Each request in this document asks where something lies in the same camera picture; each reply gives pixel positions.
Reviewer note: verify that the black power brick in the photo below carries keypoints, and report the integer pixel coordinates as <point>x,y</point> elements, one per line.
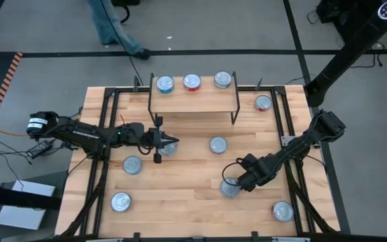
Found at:
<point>39,149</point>

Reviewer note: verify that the black tower fan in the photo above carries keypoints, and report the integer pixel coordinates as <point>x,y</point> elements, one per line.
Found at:
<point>348,50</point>

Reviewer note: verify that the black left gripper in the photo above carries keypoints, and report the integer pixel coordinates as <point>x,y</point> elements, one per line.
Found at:
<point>153,138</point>

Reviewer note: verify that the black metal table frame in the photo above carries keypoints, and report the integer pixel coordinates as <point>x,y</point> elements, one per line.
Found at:
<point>279,90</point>

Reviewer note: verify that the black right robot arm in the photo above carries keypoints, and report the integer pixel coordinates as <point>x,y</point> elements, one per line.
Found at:
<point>294,148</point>

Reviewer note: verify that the wooden shelf with black legs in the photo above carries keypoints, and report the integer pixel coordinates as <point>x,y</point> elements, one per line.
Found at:
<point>197,101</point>

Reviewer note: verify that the person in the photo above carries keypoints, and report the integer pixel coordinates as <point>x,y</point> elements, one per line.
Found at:
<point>113,23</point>

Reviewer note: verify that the red seafood can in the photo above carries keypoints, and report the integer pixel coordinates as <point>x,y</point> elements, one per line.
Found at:
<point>191,81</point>
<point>263,102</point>
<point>283,211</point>
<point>218,144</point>

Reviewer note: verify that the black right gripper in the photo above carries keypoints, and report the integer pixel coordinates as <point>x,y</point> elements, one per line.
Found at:
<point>254,171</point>

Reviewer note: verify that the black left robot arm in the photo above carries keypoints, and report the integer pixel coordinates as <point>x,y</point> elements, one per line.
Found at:
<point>86,134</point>

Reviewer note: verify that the orange black striped tape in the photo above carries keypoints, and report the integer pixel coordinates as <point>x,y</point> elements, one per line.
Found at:
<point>3,89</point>

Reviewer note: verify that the black equipment base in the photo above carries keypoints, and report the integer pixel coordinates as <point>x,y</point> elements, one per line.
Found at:
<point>331,10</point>

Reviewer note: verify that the white flat box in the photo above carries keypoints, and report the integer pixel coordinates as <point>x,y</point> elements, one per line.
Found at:
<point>25,208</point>

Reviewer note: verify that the blue seafood can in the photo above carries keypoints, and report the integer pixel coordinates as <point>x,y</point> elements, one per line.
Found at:
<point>222,79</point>
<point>121,202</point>

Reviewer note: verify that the black beam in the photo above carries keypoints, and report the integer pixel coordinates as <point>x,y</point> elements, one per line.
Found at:
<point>12,196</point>

